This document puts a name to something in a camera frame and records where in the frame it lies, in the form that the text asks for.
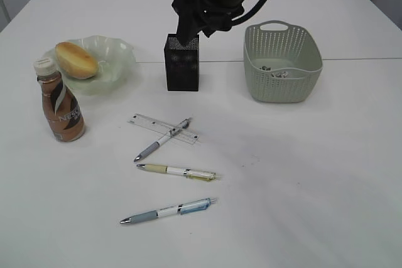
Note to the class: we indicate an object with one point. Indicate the small paper piece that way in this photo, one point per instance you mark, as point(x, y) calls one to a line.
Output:
point(265, 68)

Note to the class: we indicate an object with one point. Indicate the large paper piece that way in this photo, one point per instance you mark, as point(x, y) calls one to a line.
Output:
point(282, 74)

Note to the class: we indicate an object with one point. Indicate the clear plastic ruler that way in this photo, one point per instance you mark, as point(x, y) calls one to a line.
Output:
point(161, 127)

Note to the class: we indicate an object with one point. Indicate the golden bread loaf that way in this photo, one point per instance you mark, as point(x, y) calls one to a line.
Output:
point(75, 61)

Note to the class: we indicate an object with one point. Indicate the brown coffee drink bottle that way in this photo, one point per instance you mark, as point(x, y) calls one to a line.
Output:
point(60, 106)

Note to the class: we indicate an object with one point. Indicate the black mesh pen holder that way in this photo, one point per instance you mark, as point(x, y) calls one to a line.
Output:
point(181, 64)

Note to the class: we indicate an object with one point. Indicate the grey-green plastic basket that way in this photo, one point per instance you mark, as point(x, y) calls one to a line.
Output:
point(283, 47)

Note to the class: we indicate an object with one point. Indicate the grey grip white pen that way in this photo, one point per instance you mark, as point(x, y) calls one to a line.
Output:
point(166, 137)

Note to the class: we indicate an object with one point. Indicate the beige grip white pen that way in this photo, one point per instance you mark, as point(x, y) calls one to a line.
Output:
point(184, 172)

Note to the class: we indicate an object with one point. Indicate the blue grip white pen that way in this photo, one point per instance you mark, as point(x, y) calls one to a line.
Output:
point(181, 209)

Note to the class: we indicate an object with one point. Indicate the pale green wavy glass bowl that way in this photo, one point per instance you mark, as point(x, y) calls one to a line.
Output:
point(115, 59)

